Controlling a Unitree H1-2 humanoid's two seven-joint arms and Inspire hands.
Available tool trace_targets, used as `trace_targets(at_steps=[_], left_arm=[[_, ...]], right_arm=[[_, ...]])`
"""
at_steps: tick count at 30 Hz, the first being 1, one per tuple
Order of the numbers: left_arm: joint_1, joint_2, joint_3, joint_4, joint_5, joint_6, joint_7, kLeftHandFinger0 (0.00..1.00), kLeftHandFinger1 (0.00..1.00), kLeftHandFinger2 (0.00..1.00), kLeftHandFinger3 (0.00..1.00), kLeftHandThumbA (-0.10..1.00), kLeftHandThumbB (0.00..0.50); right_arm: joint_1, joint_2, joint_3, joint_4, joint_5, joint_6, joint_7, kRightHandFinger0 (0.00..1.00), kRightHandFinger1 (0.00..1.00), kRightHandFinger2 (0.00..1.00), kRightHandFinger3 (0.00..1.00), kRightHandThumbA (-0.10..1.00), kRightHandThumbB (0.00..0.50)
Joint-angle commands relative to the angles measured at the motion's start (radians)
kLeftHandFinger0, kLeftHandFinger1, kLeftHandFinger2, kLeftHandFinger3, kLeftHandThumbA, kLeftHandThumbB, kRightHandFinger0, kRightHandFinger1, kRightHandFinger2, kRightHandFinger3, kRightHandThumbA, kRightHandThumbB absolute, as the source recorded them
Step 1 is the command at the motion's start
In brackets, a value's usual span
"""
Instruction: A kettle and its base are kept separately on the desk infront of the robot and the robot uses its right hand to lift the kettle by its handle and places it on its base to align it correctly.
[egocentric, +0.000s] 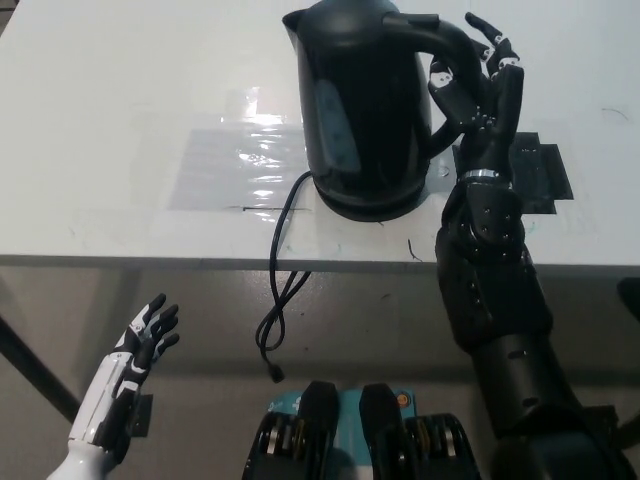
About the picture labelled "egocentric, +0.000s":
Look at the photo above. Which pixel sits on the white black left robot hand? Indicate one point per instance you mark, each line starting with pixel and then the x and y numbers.
pixel 105 385

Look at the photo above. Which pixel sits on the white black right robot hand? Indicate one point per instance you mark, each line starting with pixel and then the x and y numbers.
pixel 500 130

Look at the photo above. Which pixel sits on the black electric kettle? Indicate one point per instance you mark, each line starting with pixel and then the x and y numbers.
pixel 370 100

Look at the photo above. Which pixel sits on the black round kettle base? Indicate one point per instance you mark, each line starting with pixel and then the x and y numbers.
pixel 370 212

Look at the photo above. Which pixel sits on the black teal robot body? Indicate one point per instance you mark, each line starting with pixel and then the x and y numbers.
pixel 320 430

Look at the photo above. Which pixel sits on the black tape patch on table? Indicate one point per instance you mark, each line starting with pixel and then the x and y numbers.
pixel 540 175

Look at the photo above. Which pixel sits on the black table leg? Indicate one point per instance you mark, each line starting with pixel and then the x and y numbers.
pixel 37 367
pixel 631 300

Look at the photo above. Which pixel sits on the clear tape patch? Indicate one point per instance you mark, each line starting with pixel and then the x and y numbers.
pixel 215 170

